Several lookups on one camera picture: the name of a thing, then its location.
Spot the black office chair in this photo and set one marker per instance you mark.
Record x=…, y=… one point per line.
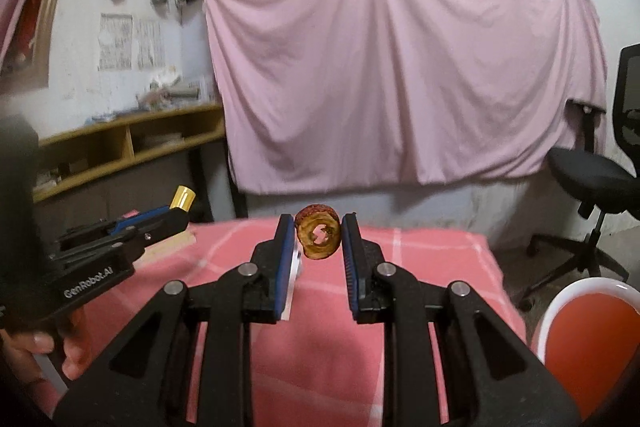
x=597, y=182

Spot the person's left hand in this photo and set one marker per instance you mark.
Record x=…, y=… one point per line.
x=20, y=350

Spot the brown apple core slice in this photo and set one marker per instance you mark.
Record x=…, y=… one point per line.
x=318, y=231

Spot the curved wooden shelf desk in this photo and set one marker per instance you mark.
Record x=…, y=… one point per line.
x=93, y=152

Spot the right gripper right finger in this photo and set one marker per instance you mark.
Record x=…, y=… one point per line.
x=449, y=359

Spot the yellow cylindrical tube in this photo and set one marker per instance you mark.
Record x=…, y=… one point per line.
x=183, y=198

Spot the red plastic trash bucket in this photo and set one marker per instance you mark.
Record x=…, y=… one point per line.
x=588, y=337

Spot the large pink hanging sheet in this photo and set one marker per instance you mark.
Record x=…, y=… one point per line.
x=323, y=96

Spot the pink plaid tablecloth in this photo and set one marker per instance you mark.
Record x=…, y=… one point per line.
x=318, y=368

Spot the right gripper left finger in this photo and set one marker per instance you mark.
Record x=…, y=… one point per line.
x=187, y=350

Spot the printed paper sheets on wall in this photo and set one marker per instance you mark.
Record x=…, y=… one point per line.
x=129, y=43

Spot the paper pile on shelf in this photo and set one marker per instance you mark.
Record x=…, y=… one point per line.
x=167, y=90

